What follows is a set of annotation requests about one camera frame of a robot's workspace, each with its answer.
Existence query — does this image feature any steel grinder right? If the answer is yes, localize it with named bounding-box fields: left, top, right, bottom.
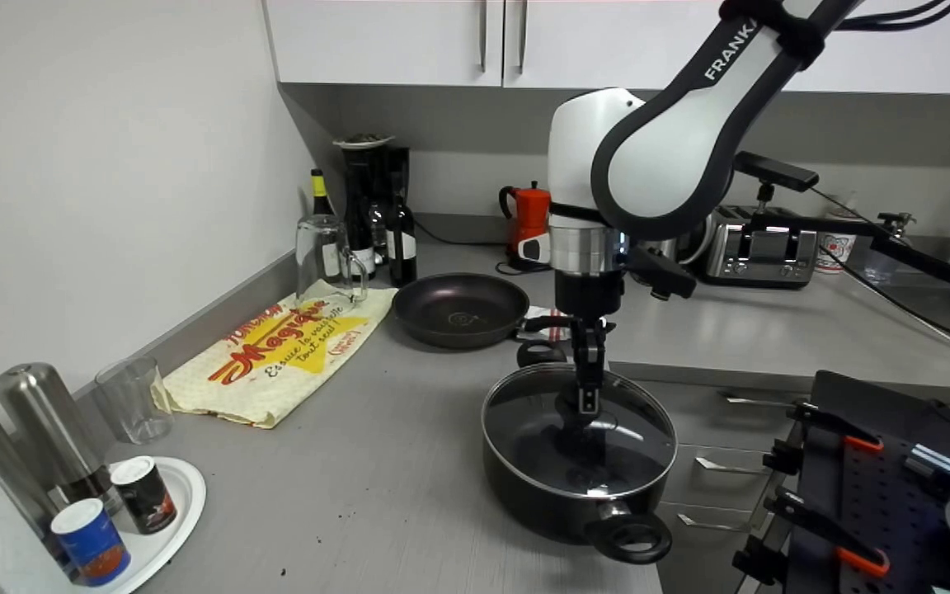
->
left=0, top=362, right=111, bottom=500

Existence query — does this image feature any dark small cup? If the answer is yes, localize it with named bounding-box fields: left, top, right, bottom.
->
left=107, top=456, right=173, bottom=535

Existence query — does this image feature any steel grinder left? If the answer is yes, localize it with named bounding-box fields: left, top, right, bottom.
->
left=0, top=422, right=55, bottom=537

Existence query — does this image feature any black coffee machine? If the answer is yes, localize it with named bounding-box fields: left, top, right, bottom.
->
left=336, top=135, right=410, bottom=274

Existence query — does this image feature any yellow red printed towel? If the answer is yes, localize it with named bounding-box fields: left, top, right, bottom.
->
left=161, top=280, right=397, bottom=428

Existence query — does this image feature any black perforated mounting board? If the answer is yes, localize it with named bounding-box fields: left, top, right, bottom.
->
left=746, top=370, right=950, bottom=594

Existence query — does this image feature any red moka coffee maker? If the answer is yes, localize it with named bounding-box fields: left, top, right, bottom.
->
left=499, top=183, right=552, bottom=272

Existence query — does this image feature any dark frying pan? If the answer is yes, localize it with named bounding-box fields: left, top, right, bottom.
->
left=393, top=274, right=526, bottom=351

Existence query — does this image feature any black cooking pot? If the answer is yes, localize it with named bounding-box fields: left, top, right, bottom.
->
left=481, top=362, right=675, bottom=565

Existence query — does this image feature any silver toaster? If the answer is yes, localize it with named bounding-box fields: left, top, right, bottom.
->
left=701, top=205, right=817, bottom=290

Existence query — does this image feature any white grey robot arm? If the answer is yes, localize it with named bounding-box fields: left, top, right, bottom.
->
left=547, top=0, right=861, bottom=419

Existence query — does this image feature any dark wine bottle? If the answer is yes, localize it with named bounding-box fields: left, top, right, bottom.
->
left=310, top=167, right=344, bottom=280

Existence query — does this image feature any blue small cup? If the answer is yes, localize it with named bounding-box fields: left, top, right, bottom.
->
left=48, top=499, right=130, bottom=586

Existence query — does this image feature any white round plate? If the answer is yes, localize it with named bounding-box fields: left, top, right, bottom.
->
left=48, top=453, right=211, bottom=594

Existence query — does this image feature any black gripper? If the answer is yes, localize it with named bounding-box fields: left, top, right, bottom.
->
left=553, top=272, right=623, bottom=417

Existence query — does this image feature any small clear glass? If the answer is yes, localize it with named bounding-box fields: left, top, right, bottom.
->
left=96, top=359, right=171, bottom=444

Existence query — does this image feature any orange black clamp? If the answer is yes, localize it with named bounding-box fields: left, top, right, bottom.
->
left=763, top=404, right=883, bottom=475
left=732, top=487, right=889, bottom=583

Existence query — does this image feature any steel grinder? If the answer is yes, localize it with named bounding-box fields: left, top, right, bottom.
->
left=0, top=422, right=55, bottom=537
left=0, top=362, right=111, bottom=500

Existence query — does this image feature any clear upturned drinking glass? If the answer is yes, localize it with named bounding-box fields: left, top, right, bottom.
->
left=294, top=216, right=347, bottom=290

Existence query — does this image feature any glass pot lid black knob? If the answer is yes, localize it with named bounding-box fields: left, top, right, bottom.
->
left=481, top=362, right=675, bottom=499

